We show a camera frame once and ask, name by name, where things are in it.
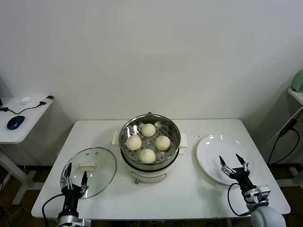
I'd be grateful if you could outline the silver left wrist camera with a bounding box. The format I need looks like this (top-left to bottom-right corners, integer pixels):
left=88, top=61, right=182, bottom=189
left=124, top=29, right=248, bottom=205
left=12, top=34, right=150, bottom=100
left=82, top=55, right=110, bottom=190
left=75, top=218, right=92, bottom=227

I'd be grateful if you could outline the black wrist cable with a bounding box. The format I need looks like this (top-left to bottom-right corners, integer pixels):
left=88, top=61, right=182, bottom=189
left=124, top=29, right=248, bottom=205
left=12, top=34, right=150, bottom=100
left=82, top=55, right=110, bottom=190
left=227, top=183, right=251, bottom=217
left=42, top=192, right=66, bottom=224

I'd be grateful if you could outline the white side table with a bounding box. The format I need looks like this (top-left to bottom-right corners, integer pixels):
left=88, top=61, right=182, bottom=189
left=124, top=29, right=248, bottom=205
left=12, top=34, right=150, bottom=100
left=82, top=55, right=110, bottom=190
left=0, top=96, right=54, bottom=205

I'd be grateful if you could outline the stainless steel steamer basket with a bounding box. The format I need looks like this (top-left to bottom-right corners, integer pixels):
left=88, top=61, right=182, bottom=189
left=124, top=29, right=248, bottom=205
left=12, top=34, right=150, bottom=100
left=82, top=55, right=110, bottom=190
left=111, top=114, right=189, bottom=171

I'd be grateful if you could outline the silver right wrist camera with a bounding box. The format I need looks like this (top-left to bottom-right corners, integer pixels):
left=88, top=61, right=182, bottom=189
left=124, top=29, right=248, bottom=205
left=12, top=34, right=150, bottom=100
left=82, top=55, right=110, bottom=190
left=257, top=185, right=271, bottom=203

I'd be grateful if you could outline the blue computer mouse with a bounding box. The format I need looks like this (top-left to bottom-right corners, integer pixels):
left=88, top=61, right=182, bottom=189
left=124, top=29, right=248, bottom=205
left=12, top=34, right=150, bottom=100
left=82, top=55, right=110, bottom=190
left=6, top=115, right=25, bottom=131

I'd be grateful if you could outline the white round plate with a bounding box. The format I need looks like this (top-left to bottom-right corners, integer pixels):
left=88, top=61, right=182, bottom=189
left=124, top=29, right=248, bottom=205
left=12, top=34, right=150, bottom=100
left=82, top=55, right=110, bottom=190
left=196, top=134, right=255, bottom=186

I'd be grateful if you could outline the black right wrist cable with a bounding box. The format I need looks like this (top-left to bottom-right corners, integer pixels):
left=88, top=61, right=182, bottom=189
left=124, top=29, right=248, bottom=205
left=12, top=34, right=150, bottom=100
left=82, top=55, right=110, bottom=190
left=227, top=183, right=251, bottom=217

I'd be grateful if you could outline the cream steamed baozi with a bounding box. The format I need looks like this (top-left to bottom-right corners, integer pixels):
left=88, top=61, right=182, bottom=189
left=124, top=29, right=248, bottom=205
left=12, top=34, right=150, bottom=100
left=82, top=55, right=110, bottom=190
left=155, top=135, right=171, bottom=151
left=125, top=136, right=143, bottom=151
left=141, top=122, right=156, bottom=138
left=138, top=148, right=156, bottom=164

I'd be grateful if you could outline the glass lid with white handle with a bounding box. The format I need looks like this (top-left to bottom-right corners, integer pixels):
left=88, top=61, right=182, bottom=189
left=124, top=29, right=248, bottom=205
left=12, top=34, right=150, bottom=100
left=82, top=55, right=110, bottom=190
left=61, top=147, right=117, bottom=199

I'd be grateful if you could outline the black silver cable adapter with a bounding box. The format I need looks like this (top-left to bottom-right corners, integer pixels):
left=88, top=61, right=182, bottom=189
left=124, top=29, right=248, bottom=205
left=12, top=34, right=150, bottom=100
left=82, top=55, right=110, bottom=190
left=37, top=95, right=54, bottom=106

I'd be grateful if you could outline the pale green appliance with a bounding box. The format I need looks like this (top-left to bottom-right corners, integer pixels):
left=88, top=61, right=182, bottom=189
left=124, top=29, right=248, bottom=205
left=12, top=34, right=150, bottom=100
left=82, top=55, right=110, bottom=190
left=293, top=70, right=303, bottom=92

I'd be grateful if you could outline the black cable with plug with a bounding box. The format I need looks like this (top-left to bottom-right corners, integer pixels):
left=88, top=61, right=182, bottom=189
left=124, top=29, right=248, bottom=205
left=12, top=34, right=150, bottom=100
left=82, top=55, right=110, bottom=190
left=267, top=118, right=300, bottom=165

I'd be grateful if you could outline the white desk leg frame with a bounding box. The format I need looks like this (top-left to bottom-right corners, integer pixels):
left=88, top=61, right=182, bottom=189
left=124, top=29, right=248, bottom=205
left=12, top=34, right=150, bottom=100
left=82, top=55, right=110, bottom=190
left=274, top=164, right=303, bottom=187

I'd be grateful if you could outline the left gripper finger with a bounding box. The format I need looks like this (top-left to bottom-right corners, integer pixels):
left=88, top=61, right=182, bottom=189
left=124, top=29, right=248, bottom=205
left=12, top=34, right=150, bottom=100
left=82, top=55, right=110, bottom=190
left=59, top=162, right=73, bottom=190
left=80, top=170, right=89, bottom=197

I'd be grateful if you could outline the thin black desk cable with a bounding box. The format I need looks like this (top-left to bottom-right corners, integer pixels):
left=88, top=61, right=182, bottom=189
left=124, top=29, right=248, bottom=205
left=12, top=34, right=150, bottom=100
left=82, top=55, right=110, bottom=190
left=0, top=102, right=41, bottom=114

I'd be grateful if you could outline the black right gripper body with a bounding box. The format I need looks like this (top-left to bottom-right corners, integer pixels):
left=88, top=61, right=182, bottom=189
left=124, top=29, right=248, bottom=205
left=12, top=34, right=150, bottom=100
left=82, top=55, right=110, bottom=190
left=231, top=167, right=256, bottom=193

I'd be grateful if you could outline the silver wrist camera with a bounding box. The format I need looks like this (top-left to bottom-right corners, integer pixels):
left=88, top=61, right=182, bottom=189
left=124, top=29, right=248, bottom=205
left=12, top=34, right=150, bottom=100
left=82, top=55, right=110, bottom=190
left=75, top=218, right=92, bottom=227
left=257, top=185, right=271, bottom=203

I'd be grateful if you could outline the white side shelf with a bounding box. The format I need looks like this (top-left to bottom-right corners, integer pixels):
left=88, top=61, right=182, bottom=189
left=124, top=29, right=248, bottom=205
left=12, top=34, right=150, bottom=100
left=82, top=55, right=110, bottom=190
left=287, top=87, right=303, bottom=106

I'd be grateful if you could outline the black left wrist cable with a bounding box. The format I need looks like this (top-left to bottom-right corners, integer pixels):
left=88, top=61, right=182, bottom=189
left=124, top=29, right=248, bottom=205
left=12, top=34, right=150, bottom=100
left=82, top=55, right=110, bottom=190
left=42, top=192, right=66, bottom=224

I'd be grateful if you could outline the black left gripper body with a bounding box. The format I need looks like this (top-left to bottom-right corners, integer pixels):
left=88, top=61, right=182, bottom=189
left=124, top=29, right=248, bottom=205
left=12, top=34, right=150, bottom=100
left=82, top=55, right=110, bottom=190
left=62, top=184, right=85, bottom=212

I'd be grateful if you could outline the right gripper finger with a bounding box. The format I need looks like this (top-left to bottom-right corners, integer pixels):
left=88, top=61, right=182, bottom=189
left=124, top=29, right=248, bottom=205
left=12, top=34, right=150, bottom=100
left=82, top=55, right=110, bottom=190
left=235, top=153, right=251, bottom=173
left=218, top=155, right=235, bottom=177

